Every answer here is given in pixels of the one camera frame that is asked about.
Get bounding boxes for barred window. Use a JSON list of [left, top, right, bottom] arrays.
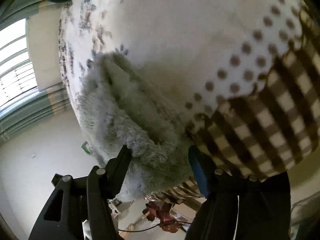
[[0, 19, 37, 109]]

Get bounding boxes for left teal curtain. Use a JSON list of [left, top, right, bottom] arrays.
[[1, 83, 71, 144]]

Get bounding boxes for floral bed quilt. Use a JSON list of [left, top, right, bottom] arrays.
[[57, 0, 320, 205]]

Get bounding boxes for teal curtain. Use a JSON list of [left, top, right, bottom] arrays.
[[1, 83, 71, 144], [1, 0, 50, 25]]

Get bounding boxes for right teal curtain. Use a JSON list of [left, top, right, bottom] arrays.
[[1, 0, 50, 25]]

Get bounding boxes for grey fleece pants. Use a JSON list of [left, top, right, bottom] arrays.
[[76, 53, 192, 201]]

